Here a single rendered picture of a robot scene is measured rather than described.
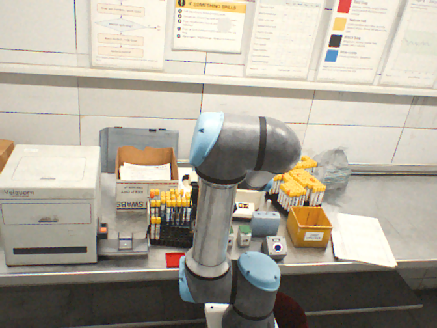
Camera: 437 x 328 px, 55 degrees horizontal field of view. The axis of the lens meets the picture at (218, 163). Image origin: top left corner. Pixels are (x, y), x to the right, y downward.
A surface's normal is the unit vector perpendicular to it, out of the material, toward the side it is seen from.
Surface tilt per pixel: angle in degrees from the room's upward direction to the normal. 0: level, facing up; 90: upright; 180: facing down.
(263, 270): 7
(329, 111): 90
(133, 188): 91
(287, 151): 81
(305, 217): 90
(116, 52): 92
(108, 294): 1
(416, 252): 0
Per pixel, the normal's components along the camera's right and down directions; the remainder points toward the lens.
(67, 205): 0.18, 0.48
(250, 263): 0.24, -0.87
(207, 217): -0.45, 0.43
